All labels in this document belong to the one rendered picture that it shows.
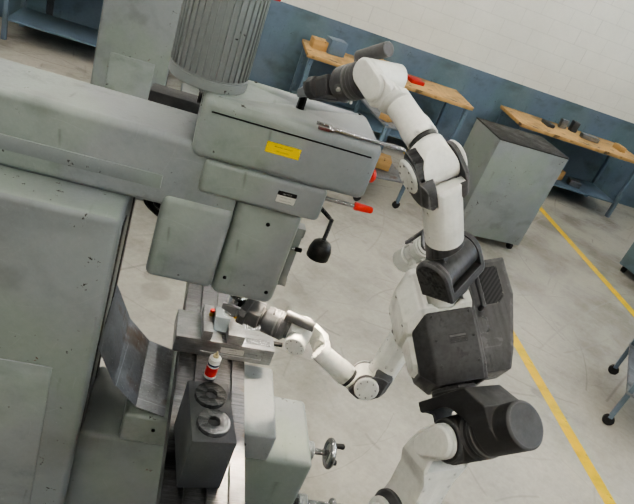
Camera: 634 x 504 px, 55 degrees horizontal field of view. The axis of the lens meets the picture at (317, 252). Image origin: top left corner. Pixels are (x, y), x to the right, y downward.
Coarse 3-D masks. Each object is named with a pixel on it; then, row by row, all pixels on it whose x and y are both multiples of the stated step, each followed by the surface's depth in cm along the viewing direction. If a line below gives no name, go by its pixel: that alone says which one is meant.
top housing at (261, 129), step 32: (224, 96) 149; (256, 96) 158; (288, 96) 167; (224, 128) 150; (256, 128) 150; (288, 128) 151; (352, 128) 162; (224, 160) 154; (256, 160) 155; (288, 160) 156; (320, 160) 157; (352, 160) 158; (352, 192) 162
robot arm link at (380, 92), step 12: (360, 60) 136; (372, 60) 135; (360, 72) 136; (372, 72) 133; (360, 84) 136; (372, 84) 134; (384, 84) 132; (396, 84) 134; (372, 96) 134; (384, 96) 133; (396, 96) 133; (384, 108) 135
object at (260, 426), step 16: (176, 352) 221; (256, 368) 229; (256, 384) 221; (272, 384) 224; (128, 400) 196; (256, 400) 215; (272, 400) 217; (128, 416) 191; (144, 416) 193; (160, 416) 194; (256, 416) 208; (272, 416) 211; (128, 432) 195; (144, 432) 195; (160, 432) 196; (256, 432) 202; (272, 432) 204; (256, 448) 205
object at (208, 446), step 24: (192, 384) 173; (216, 384) 175; (192, 408) 166; (216, 408) 169; (192, 432) 159; (216, 432) 160; (192, 456) 160; (216, 456) 162; (192, 480) 165; (216, 480) 167
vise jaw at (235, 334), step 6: (234, 324) 215; (240, 324) 216; (228, 330) 212; (234, 330) 212; (240, 330) 213; (228, 336) 210; (234, 336) 210; (240, 336) 211; (228, 342) 211; (234, 342) 212; (240, 342) 212
